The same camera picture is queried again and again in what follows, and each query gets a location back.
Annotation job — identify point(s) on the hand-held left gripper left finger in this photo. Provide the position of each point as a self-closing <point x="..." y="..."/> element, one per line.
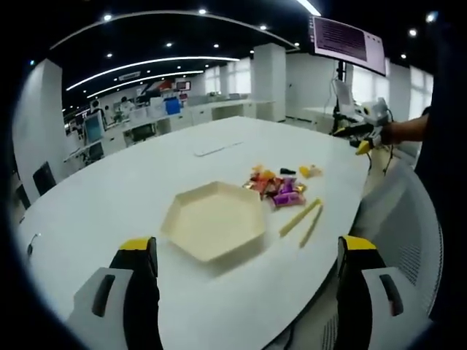
<point x="140" y="291"/>

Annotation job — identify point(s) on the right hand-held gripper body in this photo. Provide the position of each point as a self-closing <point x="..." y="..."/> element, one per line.
<point x="377" y="111"/>

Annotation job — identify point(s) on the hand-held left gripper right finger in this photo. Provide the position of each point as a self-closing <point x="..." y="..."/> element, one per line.
<point x="352" y="291"/>

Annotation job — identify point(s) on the yellow snack food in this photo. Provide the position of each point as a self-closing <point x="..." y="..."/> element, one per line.
<point x="310" y="170"/>

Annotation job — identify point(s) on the beige food tongs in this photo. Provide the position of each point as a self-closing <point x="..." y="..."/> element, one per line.
<point x="310" y="218"/>

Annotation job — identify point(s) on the pile of snack food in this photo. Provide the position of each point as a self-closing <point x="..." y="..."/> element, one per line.
<point x="281" y="189"/>

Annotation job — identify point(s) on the beige hexagonal container tray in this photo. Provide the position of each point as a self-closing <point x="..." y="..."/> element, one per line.
<point x="215" y="222"/>

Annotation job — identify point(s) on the person's right hand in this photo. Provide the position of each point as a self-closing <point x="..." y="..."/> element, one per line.
<point x="390" y="133"/>

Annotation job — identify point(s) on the black monitor stand pole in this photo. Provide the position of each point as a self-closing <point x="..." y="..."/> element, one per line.
<point x="341" y="91"/>

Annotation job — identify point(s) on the hanging wide monitor screen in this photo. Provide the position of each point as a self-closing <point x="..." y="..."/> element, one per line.
<point x="346" y="42"/>

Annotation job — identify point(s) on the white mesh office chair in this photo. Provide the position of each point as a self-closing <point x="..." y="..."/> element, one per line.
<point x="401" y="233"/>

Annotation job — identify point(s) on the small black object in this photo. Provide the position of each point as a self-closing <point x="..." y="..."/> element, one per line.
<point x="287" y="171"/>

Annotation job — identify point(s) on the person's dark clothing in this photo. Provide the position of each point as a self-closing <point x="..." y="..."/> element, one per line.
<point x="445" y="164"/>

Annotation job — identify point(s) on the white square pillar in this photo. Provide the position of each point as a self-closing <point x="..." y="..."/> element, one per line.
<point x="270" y="82"/>

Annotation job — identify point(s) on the black office chair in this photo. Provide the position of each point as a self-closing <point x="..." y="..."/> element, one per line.
<point x="23" y="197"/>
<point x="44" y="178"/>
<point x="142" y="132"/>

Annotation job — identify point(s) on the desktop computer monitor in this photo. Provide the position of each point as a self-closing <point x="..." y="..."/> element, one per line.
<point x="94" y="127"/>

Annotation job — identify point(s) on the blue storage box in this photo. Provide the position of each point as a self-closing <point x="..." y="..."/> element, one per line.
<point x="173" y="106"/>

